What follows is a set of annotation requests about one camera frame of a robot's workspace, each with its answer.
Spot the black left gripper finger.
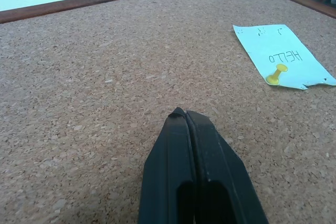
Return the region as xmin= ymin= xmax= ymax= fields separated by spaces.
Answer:
xmin=138 ymin=106 xmax=198 ymax=224
xmin=185 ymin=110 xmax=269 ymax=224

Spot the green note with HELLO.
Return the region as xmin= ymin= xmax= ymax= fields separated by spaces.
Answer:
xmin=233 ymin=24 xmax=336 ymax=90

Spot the yellow pushpin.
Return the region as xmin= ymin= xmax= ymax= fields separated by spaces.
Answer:
xmin=266 ymin=63 xmax=288 ymax=86

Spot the wood-framed cork board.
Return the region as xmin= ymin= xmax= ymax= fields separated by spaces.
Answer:
xmin=0 ymin=0 xmax=336 ymax=224

